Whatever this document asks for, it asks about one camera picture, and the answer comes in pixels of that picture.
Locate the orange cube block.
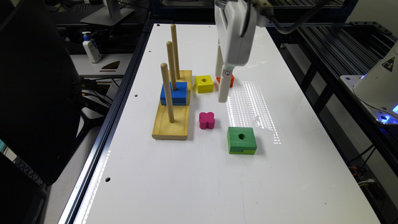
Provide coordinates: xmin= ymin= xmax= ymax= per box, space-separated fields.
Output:
xmin=216 ymin=75 xmax=234 ymax=88

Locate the white lotion bottle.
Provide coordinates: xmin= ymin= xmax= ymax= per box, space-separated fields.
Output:
xmin=82 ymin=31 xmax=101 ymax=63

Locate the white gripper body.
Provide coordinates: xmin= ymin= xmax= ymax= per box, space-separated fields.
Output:
xmin=215 ymin=0 xmax=257 ymax=66

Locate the blue square block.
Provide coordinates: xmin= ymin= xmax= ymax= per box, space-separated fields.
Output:
xmin=160 ymin=82 xmax=188 ymax=106

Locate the rear wooden peg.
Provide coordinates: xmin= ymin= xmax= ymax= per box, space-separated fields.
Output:
xmin=170 ymin=24 xmax=180 ymax=80

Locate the black office chair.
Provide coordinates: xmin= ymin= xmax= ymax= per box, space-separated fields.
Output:
xmin=0 ymin=0 xmax=103 ymax=224

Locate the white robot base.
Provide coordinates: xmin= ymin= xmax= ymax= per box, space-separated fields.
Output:
xmin=340 ymin=44 xmax=397 ymax=128

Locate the green square block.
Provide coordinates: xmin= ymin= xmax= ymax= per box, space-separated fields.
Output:
xmin=227 ymin=127 xmax=257 ymax=155

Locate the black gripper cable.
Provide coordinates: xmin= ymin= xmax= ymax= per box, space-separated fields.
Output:
xmin=241 ymin=0 xmax=330 ymax=38

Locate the black aluminium frame rack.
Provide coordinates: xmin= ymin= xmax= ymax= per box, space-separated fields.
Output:
xmin=267 ymin=22 xmax=397 ymax=172

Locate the monitor stand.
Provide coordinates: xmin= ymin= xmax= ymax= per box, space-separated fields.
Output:
xmin=80 ymin=0 xmax=134 ymax=26

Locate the wooden peg base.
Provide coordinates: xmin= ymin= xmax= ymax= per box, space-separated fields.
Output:
xmin=151 ymin=70 xmax=193 ymax=141

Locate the middle wooden peg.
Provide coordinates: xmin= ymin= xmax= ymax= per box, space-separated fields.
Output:
xmin=166 ymin=41 xmax=177 ymax=91

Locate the wooden peg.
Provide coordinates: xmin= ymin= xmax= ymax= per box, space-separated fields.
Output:
xmin=160 ymin=63 xmax=175 ymax=123
xmin=170 ymin=24 xmax=180 ymax=80
xmin=166 ymin=41 xmax=177 ymax=91

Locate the front wooden peg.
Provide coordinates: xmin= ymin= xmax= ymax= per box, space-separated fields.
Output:
xmin=160 ymin=63 xmax=175 ymax=123

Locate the yellow square block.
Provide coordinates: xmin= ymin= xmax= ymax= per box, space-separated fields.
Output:
xmin=195 ymin=75 xmax=214 ymax=93

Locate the pink flower block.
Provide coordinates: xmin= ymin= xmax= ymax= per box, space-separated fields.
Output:
xmin=199 ymin=112 xmax=215 ymax=129

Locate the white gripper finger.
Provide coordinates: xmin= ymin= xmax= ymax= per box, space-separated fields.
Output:
xmin=215 ymin=44 xmax=224 ymax=77
xmin=218 ymin=66 xmax=234 ymax=103

